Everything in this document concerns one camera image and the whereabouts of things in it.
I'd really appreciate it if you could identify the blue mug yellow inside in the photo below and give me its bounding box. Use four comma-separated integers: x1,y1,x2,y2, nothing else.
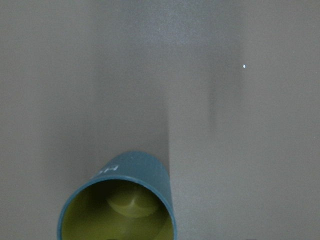
57,151,178,240

